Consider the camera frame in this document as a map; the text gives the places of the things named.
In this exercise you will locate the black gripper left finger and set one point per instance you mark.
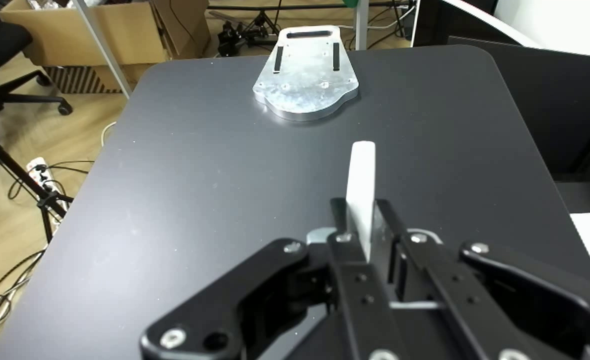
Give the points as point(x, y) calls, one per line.
point(254, 292)

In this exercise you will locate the silver metal mounting plate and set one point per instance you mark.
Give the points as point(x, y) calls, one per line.
point(306, 87)

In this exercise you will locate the black camera equipment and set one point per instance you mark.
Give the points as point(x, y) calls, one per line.
point(240, 37)

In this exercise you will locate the black open bin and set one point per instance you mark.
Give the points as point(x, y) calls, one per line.
point(561, 101)

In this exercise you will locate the large cardboard box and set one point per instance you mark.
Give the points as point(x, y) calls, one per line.
point(60, 33)

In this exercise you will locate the small cardboard box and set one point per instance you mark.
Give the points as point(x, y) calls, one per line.
point(187, 21)

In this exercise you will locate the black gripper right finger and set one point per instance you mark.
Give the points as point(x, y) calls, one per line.
point(506, 292)

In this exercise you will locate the white power strip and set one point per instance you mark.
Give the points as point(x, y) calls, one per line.
point(39, 172)

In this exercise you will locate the upright grey pole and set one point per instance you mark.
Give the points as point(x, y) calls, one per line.
point(360, 26)

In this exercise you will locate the black office chair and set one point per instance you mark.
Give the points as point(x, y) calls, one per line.
point(1, 41)

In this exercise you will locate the slanted grey metal pole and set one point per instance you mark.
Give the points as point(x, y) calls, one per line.
point(104, 53)

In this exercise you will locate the black tripod stand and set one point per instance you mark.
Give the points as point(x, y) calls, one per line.
point(6, 167)

